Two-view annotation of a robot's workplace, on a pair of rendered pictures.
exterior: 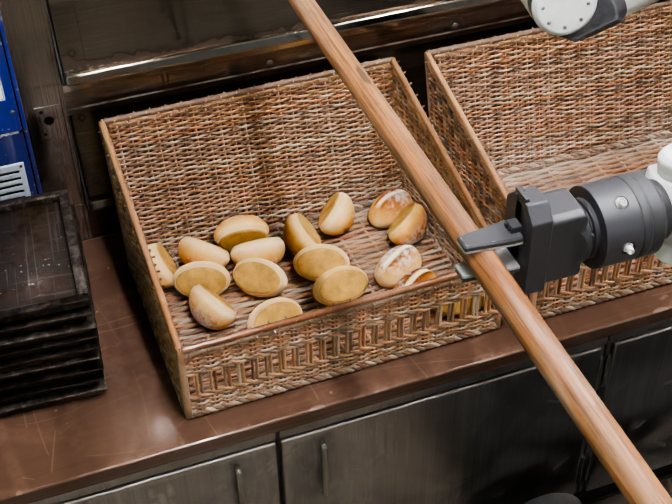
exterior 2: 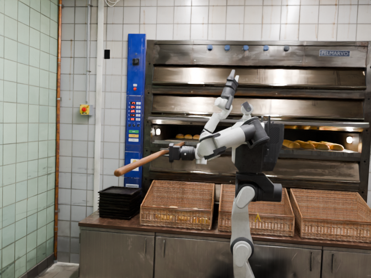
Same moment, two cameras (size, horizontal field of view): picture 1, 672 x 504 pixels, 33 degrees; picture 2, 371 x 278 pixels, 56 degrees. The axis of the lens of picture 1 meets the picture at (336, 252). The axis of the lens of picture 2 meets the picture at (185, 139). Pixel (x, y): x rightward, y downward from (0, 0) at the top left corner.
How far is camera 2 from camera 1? 168 cm
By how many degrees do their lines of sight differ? 45
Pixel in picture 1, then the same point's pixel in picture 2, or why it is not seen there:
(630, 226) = (185, 150)
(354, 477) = (171, 256)
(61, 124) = (147, 180)
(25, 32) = not seen: hidden behind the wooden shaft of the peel
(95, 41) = (157, 164)
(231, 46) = (180, 170)
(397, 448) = (181, 252)
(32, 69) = (145, 167)
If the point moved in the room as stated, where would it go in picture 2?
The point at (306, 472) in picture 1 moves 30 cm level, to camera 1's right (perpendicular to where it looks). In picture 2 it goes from (160, 249) to (196, 257)
